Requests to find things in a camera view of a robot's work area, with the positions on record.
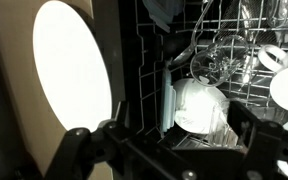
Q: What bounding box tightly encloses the wire dishwasher rack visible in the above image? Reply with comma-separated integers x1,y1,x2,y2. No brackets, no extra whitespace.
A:
133,0,288,149

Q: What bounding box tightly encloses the clear plastic ladle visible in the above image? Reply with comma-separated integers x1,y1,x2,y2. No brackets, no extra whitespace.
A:
169,0,216,67

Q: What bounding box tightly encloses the light blue plastic lid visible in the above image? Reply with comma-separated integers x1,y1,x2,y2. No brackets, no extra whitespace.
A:
159,59,178,134

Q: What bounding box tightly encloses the dark grey plastic container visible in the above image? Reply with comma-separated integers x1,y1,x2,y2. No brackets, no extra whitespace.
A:
141,0,186,34

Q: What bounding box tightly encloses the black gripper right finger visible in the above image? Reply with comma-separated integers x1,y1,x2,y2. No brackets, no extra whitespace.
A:
228,99,288,180

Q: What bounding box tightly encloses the clear drinking glass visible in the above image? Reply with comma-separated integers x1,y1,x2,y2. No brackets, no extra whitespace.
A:
189,34,251,89
206,99,243,149
266,0,288,28

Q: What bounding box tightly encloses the white round plate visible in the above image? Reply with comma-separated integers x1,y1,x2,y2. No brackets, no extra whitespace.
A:
32,0,114,133

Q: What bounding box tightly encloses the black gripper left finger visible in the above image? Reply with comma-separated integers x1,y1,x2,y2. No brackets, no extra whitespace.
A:
44,100,132,180

